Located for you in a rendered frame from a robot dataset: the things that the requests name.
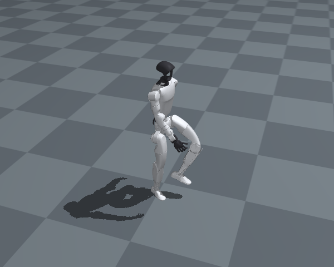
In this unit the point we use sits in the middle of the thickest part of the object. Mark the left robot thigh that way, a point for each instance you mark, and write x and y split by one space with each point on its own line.
185 129

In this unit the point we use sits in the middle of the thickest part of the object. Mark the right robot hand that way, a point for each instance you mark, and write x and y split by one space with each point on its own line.
179 145

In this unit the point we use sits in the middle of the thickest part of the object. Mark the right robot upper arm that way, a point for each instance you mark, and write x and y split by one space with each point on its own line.
154 97

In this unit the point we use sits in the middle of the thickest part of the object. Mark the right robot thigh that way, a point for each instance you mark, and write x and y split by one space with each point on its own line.
160 149

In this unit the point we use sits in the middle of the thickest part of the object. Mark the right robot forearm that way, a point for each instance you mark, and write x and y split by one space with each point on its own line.
165 127

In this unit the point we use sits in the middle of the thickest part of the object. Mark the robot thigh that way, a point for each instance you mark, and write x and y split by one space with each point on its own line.
185 129
160 149

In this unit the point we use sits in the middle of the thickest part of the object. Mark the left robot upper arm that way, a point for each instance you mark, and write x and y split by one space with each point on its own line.
175 81

